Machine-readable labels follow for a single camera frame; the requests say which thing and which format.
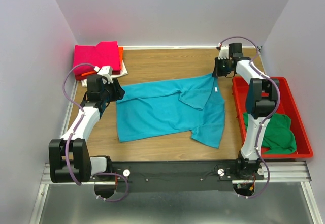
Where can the red plastic bin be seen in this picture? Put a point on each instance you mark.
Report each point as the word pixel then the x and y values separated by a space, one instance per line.
pixel 288 106

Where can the teal t shirt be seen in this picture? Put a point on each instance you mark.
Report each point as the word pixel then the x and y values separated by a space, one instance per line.
pixel 165 107

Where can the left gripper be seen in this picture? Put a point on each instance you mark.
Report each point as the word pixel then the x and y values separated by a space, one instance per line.
pixel 119 91

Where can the orange folded t shirt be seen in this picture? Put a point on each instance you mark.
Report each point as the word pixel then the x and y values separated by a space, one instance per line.
pixel 120 50

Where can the aluminium frame rail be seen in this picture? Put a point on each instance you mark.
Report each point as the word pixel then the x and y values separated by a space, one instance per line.
pixel 284 200

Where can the pink folded t shirt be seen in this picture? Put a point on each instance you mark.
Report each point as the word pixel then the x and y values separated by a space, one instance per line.
pixel 105 53

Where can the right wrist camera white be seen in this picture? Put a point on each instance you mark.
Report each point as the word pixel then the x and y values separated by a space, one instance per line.
pixel 223 51

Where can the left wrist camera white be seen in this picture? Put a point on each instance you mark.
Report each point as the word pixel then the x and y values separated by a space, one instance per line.
pixel 106 72

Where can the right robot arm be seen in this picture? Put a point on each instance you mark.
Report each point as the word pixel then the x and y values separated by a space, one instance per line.
pixel 262 101

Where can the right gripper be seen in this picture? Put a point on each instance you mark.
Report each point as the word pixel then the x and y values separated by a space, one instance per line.
pixel 216 72

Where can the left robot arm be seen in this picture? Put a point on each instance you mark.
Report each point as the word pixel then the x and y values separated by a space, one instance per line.
pixel 69 158

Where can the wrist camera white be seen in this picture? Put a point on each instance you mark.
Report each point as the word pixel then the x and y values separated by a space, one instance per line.
pixel 223 51
pixel 106 72

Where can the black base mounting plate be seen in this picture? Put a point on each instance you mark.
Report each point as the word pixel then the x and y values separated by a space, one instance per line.
pixel 177 176

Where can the white folded t shirt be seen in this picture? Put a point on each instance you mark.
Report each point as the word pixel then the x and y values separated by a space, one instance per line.
pixel 122 73

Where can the green t shirt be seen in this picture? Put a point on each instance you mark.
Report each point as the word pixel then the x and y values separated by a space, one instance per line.
pixel 278 138

